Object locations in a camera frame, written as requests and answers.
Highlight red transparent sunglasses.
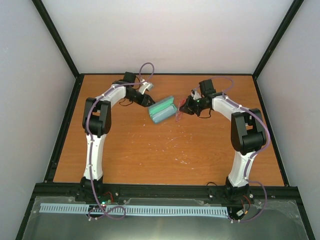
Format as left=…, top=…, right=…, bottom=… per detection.
left=175, top=98, right=187, bottom=122

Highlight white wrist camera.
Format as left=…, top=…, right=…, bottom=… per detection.
left=138, top=81, right=154, bottom=95
left=191, top=89, right=201, bottom=100

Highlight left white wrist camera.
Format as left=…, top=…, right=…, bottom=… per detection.
left=138, top=81, right=154, bottom=95

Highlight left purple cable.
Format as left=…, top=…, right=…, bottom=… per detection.
left=83, top=62, right=155, bottom=221

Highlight purple cable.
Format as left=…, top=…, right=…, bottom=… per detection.
left=192, top=76, right=272, bottom=224
left=83, top=62, right=155, bottom=221

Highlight grey glasses case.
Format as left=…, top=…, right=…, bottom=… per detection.
left=148, top=95, right=177, bottom=121

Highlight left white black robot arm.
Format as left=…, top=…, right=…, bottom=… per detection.
left=80, top=72, right=155, bottom=202

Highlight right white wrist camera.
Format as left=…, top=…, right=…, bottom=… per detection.
left=191, top=89, right=201, bottom=100

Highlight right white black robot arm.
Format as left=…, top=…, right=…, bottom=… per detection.
left=178, top=78, right=271, bottom=202

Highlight black aluminium frame rail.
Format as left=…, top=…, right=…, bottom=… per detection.
left=31, top=182, right=301, bottom=204

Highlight light blue slotted cable duct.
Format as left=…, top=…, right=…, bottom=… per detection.
left=39, top=203, right=229, bottom=218

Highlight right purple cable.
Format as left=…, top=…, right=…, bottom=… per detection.
left=192, top=76, right=272, bottom=224

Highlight blue cleaning cloth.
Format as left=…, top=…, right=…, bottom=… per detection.
left=152, top=105, right=177, bottom=124

